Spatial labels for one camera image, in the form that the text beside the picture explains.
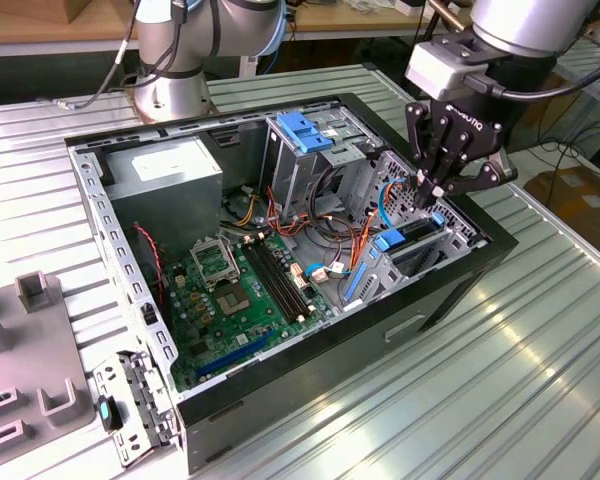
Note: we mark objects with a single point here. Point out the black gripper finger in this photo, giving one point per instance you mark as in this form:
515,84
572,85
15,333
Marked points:
432,145
480,177

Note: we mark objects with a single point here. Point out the hard disk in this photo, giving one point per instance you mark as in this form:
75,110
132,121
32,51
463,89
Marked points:
390,241

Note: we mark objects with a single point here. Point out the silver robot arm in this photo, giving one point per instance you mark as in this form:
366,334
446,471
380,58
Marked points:
170,50

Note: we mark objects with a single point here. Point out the grey disk bay cage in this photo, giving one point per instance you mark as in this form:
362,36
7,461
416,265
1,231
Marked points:
385,280

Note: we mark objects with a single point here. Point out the blue plastic drive latch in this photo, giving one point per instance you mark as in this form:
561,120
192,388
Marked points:
300,132

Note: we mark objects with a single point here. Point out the small white box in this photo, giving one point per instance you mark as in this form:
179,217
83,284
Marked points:
412,7

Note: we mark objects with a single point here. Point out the grey optical drive cage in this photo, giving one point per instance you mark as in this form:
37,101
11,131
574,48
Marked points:
290,180

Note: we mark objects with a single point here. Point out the wooden desk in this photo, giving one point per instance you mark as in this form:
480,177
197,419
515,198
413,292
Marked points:
330,20

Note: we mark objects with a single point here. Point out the black RAM slot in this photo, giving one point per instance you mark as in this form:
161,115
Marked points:
268,285
288,276
282,279
275,282

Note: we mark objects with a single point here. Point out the black open PC case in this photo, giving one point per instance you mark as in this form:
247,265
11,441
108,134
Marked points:
330,360

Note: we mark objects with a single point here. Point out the green motherboard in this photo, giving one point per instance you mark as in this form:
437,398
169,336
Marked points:
260,325

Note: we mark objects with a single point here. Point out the CPU socket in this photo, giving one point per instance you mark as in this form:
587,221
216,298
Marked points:
232,300

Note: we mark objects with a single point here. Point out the grey power supply unit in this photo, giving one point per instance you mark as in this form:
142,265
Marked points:
170,200

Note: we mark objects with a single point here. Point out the blue expansion slot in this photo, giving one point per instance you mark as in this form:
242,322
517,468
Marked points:
230,357

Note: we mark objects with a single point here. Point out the black case fan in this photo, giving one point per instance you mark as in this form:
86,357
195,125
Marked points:
145,270

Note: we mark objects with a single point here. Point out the black case latch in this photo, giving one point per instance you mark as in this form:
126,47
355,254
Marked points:
148,314

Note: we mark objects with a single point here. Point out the small brown cardboard box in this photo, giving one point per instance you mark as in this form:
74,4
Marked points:
75,10

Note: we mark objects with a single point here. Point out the black dongle teal label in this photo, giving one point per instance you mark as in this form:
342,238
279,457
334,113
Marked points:
105,412

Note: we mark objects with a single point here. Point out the grey parts rack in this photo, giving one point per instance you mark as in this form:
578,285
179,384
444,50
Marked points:
30,350

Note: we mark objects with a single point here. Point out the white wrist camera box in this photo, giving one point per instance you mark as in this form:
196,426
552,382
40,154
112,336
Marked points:
430,67

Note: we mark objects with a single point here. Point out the metal card retention bracket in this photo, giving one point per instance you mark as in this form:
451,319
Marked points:
140,400

